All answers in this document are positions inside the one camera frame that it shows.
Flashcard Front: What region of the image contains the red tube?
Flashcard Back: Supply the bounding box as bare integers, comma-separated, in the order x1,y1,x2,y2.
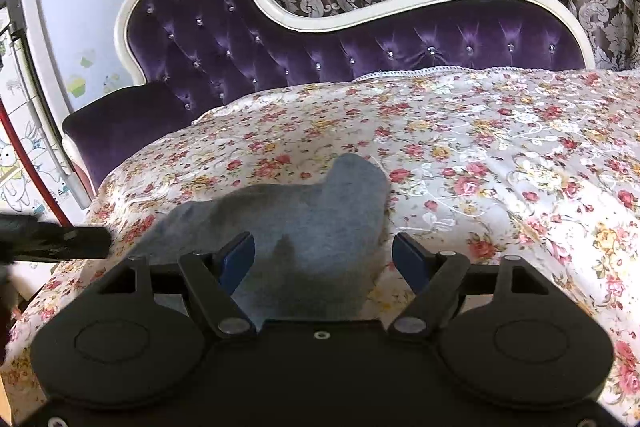
0,97,72,228

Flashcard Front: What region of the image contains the purple tufted sofa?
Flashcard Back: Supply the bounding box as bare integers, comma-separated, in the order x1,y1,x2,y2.
61,0,597,204

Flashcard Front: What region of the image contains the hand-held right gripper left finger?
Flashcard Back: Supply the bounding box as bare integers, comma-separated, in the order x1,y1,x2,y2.
95,231,257,339

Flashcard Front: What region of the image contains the grey argyle knit sweater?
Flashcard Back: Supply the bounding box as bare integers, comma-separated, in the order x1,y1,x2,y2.
131,153,392,324

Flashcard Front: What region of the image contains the bunny wall sticker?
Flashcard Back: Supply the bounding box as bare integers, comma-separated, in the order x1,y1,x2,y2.
0,119,47,210

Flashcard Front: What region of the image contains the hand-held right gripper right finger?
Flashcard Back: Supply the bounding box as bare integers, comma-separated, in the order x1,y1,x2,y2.
387,231,552,340

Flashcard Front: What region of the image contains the white cabinet with cupcake stickers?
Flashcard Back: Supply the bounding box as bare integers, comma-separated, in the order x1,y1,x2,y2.
14,0,147,210

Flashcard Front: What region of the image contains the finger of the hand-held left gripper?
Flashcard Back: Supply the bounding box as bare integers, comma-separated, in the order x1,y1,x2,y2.
0,213,112,265

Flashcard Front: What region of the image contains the floral printed blanket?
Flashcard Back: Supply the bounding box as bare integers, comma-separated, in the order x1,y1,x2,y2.
0,66,640,427

